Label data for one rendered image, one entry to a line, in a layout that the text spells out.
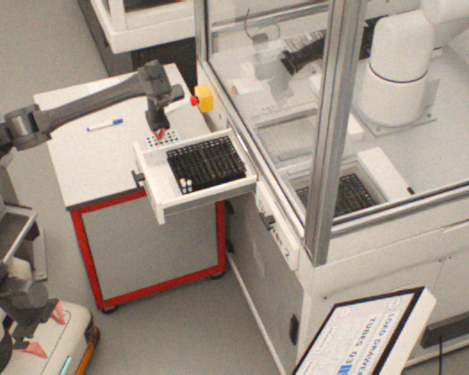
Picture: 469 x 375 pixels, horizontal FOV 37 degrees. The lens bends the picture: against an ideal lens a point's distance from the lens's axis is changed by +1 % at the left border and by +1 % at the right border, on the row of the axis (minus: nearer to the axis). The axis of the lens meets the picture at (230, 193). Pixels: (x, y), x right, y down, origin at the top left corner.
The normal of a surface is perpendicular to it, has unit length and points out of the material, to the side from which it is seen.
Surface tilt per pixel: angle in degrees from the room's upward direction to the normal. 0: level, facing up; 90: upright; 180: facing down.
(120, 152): 0
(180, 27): 90
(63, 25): 0
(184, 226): 90
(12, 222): 0
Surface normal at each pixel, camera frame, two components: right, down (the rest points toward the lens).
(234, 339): -0.01, -0.67
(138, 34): 0.35, 0.69
